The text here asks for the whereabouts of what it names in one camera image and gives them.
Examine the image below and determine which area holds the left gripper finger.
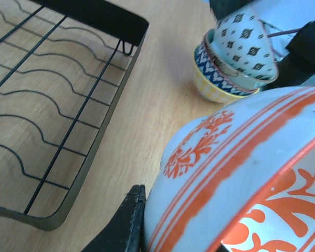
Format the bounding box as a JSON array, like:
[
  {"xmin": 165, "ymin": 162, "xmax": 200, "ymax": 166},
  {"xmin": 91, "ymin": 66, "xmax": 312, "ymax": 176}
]
[{"xmin": 82, "ymin": 185, "xmax": 146, "ymax": 252}]

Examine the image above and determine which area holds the orange floral patterned bowl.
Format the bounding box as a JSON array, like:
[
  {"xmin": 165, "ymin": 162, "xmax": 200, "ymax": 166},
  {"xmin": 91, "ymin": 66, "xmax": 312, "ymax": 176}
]
[{"xmin": 143, "ymin": 87, "xmax": 315, "ymax": 251}]

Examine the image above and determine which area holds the black wire dish rack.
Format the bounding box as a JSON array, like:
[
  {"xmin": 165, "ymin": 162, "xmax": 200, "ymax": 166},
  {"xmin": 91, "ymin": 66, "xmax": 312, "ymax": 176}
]
[{"xmin": 0, "ymin": 1, "xmax": 149, "ymax": 230}]

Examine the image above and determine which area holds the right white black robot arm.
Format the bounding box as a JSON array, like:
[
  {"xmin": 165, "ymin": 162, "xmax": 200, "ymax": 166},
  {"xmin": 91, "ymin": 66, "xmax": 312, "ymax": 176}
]
[{"xmin": 209, "ymin": 1, "xmax": 315, "ymax": 90}]

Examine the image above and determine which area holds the yellow dotted bowl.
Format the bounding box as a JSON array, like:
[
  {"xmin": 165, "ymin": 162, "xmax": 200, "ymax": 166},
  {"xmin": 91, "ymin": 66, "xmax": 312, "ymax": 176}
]
[{"xmin": 193, "ymin": 58, "xmax": 260, "ymax": 104}]

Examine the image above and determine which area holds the blue chevron bowl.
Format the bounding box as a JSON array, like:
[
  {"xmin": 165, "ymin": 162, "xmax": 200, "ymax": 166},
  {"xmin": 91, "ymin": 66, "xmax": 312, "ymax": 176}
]
[{"xmin": 194, "ymin": 40, "xmax": 259, "ymax": 96}]

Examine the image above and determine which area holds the red dotted upturned bowl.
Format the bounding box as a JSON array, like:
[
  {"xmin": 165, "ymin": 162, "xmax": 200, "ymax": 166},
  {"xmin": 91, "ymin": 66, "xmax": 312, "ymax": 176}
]
[{"xmin": 204, "ymin": 6, "xmax": 279, "ymax": 90}]

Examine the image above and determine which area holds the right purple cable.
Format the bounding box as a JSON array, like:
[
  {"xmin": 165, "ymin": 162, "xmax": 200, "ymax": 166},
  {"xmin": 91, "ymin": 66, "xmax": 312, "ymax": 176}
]
[{"xmin": 262, "ymin": 20, "xmax": 301, "ymax": 57}]

